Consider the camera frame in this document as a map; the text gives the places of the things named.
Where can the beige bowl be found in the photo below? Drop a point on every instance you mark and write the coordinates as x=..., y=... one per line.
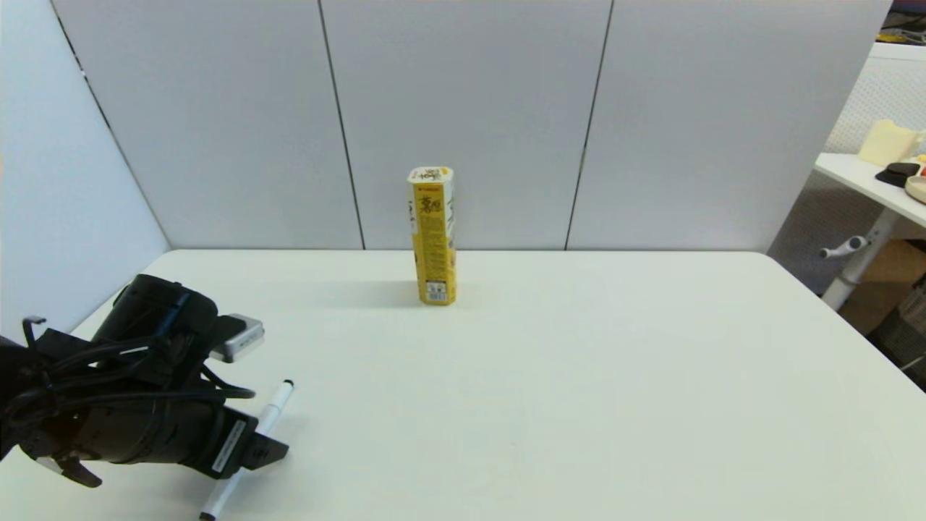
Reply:
x=916, y=190

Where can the yellow snack box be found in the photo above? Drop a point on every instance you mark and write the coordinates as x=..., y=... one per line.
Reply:
x=434, y=242

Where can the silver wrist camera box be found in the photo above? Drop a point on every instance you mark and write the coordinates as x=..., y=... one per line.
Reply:
x=242, y=339

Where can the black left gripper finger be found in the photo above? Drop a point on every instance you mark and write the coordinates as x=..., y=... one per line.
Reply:
x=266, y=452

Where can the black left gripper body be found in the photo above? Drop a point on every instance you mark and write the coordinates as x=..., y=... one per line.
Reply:
x=145, y=434

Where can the cream plastic container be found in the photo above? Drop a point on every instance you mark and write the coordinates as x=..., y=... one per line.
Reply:
x=884, y=143

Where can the flat black object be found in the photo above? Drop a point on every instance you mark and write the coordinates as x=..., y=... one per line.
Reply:
x=897, y=173

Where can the white side table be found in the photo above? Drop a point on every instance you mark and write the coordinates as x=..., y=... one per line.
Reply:
x=861, y=178

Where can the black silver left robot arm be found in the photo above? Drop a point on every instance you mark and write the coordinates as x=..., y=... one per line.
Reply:
x=155, y=307

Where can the white table leg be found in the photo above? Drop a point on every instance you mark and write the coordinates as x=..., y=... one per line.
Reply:
x=857, y=268

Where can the brown cardboard box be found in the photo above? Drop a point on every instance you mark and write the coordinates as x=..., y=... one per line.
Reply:
x=886, y=278

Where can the white marker with black caps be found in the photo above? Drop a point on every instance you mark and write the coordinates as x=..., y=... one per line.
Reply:
x=275, y=401

